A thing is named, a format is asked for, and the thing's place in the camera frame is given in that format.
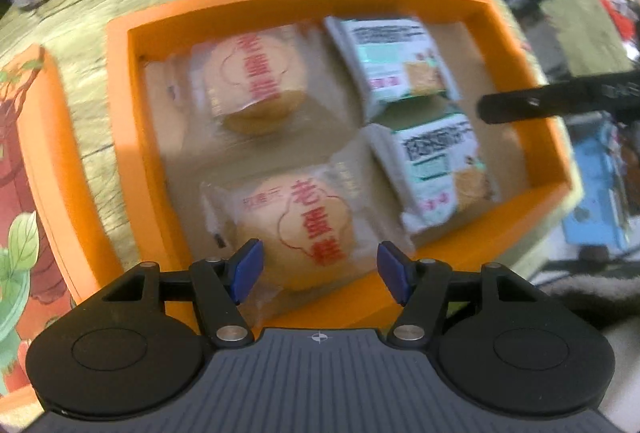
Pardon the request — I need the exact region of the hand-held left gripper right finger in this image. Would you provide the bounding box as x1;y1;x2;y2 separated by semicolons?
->
376;240;538;349

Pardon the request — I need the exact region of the orange illustrated box lid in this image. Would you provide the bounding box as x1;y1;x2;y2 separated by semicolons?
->
0;44;108;396

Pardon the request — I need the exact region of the clear-wrapped round cake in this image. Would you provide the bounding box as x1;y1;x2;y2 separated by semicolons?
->
200;160;416;329
167;23;326;136

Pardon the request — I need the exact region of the blue box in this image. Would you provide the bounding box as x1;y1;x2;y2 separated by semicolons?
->
562;138;632;250

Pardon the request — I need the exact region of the low wood-grain side table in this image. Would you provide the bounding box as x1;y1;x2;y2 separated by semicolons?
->
540;0;633;76

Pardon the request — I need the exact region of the green biscuit packet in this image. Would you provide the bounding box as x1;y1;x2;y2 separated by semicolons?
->
367;106;502;236
322;14;463;123

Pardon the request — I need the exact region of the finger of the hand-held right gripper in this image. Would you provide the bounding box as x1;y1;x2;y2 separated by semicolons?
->
477;80;597;124

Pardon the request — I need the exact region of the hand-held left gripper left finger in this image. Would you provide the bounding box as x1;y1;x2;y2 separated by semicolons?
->
102;238;264;348

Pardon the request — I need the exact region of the orange gift box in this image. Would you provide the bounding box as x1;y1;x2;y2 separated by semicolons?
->
106;0;573;329

